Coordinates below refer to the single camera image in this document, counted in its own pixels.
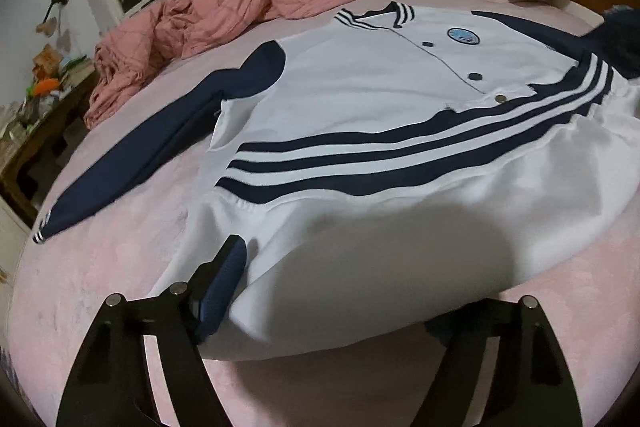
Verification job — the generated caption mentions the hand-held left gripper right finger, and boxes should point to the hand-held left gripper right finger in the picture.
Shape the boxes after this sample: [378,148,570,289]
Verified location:
[410,294,583,427]

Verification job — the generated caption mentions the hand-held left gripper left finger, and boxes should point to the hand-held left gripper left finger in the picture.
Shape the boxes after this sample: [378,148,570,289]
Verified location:
[56,234,249,427]

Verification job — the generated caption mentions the white and navy jacket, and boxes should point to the white and navy jacket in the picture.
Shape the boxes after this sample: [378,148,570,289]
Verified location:
[32,1,640,363]

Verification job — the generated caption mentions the folded dark clothes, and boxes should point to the folded dark clothes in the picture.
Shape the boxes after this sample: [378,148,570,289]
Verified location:
[582,7,640,80]

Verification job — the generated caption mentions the bed with pink sheet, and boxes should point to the bed with pink sheet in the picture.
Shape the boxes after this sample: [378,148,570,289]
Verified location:
[0,0,640,427]

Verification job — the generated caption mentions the wooden desk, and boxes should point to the wooden desk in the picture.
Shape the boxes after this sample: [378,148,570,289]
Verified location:
[0,67,101,228]

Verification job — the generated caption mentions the stack of books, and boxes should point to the stack of books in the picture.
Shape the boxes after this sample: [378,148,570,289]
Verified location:
[57,57,96,85]

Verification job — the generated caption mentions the orange toy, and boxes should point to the orange toy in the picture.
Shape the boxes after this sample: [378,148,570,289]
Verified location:
[27,77,61,96]

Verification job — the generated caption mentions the pink quilt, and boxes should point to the pink quilt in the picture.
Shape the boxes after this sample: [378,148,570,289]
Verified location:
[82,0,437,130]

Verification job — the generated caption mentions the black wall lamp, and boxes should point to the black wall lamp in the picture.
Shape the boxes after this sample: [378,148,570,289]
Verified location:
[35,0,71,40]

